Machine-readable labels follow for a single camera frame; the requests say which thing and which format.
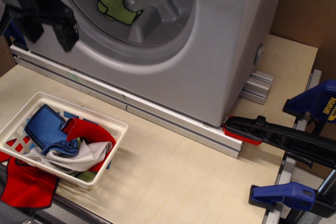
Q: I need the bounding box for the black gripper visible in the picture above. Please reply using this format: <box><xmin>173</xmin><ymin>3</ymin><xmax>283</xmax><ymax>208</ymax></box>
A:
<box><xmin>4</xmin><ymin>0</ymin><xmax>79</xmax><ymax>52</ymax></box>

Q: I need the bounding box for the green cloth with black trim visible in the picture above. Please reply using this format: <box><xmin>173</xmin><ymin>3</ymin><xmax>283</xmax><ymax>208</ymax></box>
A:
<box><xmin>97</xmin><ymin>0</ymin><xmax>143</xmax><ymax>26</ymax></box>

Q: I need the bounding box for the grey toy washing machine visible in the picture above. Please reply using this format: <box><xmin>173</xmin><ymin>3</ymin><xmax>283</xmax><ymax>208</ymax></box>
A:
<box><xmin>27</xmin><ymin>0</ymin><xmax>279</xmax><ymax>126</ymax></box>

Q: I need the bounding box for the blue cloth with black trim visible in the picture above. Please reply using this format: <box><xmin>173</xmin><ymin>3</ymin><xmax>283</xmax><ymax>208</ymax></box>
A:
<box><xmin>25</xmin><ymin>104</ymin><xmax>79</xmax><ymax>156</ymax></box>

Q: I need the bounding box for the red cloth in basket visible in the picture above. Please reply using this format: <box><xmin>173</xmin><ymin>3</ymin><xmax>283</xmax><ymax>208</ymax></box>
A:
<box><xmin>61</xmin><ymin>118</ymin><xmax>116</xmax><ymax>160</ymax></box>

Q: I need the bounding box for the white plastic basket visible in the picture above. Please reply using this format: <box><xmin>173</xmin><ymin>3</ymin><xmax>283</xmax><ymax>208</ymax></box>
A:
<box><xmin>1</xmin><ymin>92</ymin><xmax>128</xmax><ymax>190</ymax></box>

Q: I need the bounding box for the grey white cloth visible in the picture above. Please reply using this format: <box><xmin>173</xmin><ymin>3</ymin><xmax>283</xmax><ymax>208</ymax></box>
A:
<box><xmin>24</xmin><ymin>142</ymin><xmax>113</xmax><ymax>174</ymax></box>

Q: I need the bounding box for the green cloth at basket bottom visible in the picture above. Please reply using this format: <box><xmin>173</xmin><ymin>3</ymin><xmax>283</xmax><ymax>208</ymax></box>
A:
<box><xmin>70</xmin><ymin>170</ymin><xmax>97</xmax><ymax>182</ymax></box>

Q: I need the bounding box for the red cloth under basket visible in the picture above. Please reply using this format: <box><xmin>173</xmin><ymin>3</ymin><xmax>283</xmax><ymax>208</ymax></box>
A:
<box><xmin>1</xmin><ymin>152</ymin><xmax>59</xmax><ymax>210</ymax></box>

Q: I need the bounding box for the short aluminium extrusion piece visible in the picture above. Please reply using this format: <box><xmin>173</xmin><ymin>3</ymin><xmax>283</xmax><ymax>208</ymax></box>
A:
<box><xmin>239</xmin><ymin>70</ymin><xmax>274</xmax><ymax>105</ymax></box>

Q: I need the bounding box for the brown cardboard box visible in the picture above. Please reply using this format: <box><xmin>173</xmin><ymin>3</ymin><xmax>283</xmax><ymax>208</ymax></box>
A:
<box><xmin>271</xmin><ymin>0</ymin><xmax>335</xmax><ymax>80</ymax></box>

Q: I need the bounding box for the blue Irwin clamp upper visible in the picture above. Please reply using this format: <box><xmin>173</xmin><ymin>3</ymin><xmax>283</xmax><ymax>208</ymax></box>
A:
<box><xmin>283</xmin><ymin>80</ymin><xmax>335</xmax><ymax>124</ymax></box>

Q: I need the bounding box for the black red bar clamp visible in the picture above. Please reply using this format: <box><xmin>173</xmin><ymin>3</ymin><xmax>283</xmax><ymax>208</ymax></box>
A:
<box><xmin>223</xmin><ymin>116</ymin><xmax>335</xmax><ymax>169</ymax></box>

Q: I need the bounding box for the blue clamp lower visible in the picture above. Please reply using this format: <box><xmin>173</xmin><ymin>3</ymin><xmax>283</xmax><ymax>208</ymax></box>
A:
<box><xmin>248</xmin><ymin>182</ymin><xmax>316</xmax><ymax>211</ymax></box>

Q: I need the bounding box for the long aluminium extrusion rail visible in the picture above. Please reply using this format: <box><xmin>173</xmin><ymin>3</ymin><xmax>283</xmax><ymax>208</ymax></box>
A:
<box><xmin>10</xmin><ymin>46</ymin><xmax>243</xmax><ymax>158</ymax></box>

